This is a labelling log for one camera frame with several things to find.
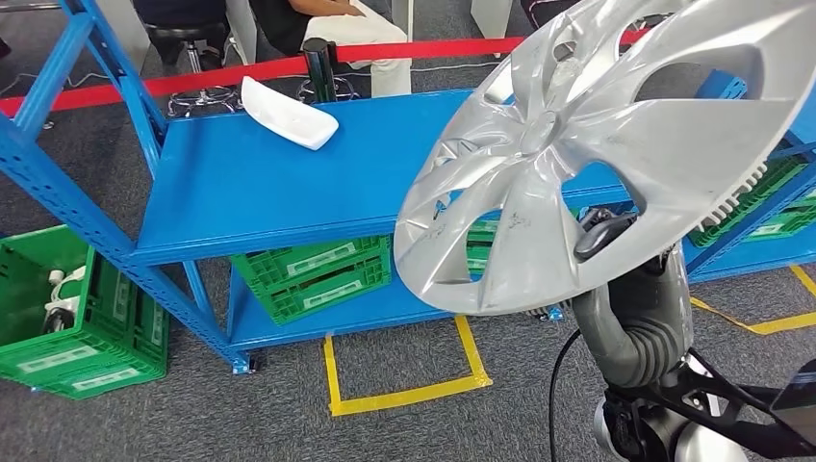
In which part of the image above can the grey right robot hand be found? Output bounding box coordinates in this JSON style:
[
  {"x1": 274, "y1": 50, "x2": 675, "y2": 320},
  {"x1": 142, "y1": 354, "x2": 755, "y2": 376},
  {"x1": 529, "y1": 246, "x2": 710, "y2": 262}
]
[{"x1": 570, "y1": 207, "x2": 696, "y2": 382}]

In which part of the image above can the silver wheel cover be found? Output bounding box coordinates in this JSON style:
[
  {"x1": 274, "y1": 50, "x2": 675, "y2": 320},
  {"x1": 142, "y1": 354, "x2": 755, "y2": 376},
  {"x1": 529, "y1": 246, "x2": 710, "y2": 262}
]
[{"x1": 393, "y1": 0, "x2": 816, "y2": 317}]

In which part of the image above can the blue metal shelf rack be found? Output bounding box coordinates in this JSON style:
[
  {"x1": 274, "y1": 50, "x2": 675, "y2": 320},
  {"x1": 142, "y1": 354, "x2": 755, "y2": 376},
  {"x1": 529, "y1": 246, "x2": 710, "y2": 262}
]
[
  {"x1": 685, "y1": 115, "x2": 816, "y2": 285},
  {"x1": 0, "y1": 0, "x2": 639, "y2": 377}
]

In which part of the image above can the white plastic part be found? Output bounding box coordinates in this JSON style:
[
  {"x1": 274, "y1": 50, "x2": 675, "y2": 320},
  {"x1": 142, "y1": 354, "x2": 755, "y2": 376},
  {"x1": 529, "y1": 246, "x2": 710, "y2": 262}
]
[{"x1": 240, "y1": 75, "x2": 341, "y2": 152}]

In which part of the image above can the yellow floor tape outline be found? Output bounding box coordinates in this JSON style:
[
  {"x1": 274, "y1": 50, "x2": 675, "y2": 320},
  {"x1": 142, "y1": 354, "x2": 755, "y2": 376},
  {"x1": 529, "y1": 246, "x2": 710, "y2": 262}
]
[{"x1": 689, "y1": 264, "x2": 816, "y2": 336}]

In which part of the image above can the green folded plastic crate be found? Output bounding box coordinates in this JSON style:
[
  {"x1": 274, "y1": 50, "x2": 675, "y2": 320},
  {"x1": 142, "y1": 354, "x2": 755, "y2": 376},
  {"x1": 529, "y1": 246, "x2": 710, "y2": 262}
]
[
  {"x1": 254, "y1": 254, "x2": 395, "y2": 326},
  {"x1": 230, "y1": 236, "x2": 392, "y2": 288},
  {"x1": 465, "y1": 213, "x2": 511, "y2": 278}
]

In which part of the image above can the yellow floor tape square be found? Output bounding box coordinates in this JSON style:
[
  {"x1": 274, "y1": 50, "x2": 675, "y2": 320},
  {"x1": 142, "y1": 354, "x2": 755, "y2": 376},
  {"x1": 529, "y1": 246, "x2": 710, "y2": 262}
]
[{"x1": 321, "y1": 314, "x2": 494, "y2": 419}]

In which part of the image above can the person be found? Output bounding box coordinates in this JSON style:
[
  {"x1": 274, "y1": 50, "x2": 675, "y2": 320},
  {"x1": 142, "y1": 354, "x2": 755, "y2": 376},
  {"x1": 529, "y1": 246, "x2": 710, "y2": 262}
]
[
  {"x1": 519, "y1": 0, "x2": 578, "y2": 30},
  {"x1": 130, "y1": 0, "x2": 231, "y2": 71},
  {"x1": 248, "y1": 0, "x2": 414, "y2": 98}
]

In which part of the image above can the white desk panel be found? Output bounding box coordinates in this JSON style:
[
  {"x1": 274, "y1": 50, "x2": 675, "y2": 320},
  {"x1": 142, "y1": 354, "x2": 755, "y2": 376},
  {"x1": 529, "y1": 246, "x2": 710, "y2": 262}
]
[
  {"x1": 390, "y1": 0, "x2": 416, "y2": 42},
  {"x1": 95, "y1": 0, "x2": 151, "y2": 71},
  {"x1": 470, "y1": 0, "x2": 515, "y2": 40},
  {"x1": 224, "y1": 0, "x2": 258, "y2": 65}
]

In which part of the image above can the red barrier belt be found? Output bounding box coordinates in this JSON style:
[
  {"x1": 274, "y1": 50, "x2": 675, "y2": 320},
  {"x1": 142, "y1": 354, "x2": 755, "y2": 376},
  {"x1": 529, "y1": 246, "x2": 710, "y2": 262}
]
[{"x1": 0, "y1": 28, "x2": 651, "y2": 119}]

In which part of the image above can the white plastic device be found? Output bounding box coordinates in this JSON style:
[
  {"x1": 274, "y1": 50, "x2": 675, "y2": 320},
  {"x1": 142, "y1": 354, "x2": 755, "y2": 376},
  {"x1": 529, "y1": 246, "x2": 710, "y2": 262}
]
[{"x1": 40, "y1": 266, "x2": 88, "y2": 334}]

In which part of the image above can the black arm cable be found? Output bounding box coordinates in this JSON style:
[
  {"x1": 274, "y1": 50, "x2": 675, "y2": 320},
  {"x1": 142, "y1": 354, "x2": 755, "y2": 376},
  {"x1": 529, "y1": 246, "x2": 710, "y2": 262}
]
[{"x1": 548, "y1": 328, "x2": 582, "y2": 462}]

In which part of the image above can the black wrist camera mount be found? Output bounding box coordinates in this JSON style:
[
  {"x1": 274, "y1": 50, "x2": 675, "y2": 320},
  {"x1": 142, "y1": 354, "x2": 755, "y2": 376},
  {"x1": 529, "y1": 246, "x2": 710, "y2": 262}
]
[{"x1": 685, "y1": 353, "x2": 816, "y2": 460}]

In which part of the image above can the white floor cable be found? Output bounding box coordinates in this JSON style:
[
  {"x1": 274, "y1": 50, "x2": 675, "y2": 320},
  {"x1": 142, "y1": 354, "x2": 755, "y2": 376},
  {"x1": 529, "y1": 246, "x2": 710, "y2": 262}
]
[{"x1": 411, "y1": 60, "x2": 505, "y2": 74}]

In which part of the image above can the black stanchion post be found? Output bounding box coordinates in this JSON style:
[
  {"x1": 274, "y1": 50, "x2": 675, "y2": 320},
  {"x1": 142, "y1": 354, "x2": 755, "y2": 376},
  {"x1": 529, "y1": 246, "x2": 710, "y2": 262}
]
[{"x1": 301, "y1": 37, "x2": 339, "y2": 105}]

